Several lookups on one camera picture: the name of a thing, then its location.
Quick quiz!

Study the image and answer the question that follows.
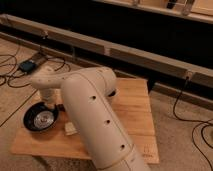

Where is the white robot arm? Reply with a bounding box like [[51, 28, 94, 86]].
[[30, 67, 151, 171]]

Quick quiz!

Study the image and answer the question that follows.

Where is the wooden table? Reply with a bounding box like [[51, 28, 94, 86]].
[[11, 78, 159, 166]]

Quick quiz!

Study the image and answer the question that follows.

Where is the black cable on right floor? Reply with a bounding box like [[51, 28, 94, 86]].
[[172, 75, 213, 164]]

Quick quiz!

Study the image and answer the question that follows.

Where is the blue power adapter box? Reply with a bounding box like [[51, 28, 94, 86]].
[[18, 60, 36, 73]]

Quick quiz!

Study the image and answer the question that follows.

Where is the black cable on floor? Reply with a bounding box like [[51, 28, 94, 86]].
[[172, 75, 213, 164], [0, 54, 72, 89]]

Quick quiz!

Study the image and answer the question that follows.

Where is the black ceramic bowl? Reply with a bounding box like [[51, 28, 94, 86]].
[[23, 102, 59, 132]]

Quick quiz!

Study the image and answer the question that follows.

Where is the long wooden beam rail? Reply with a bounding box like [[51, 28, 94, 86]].
[[0, 14, 213, 88]]

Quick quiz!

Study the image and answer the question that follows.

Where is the black cable on left floor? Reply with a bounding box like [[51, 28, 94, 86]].
[[0, 54, 72, 89]]

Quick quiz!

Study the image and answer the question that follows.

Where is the small clear glass cup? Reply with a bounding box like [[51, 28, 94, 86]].
[[64, 122, 77, 135]]

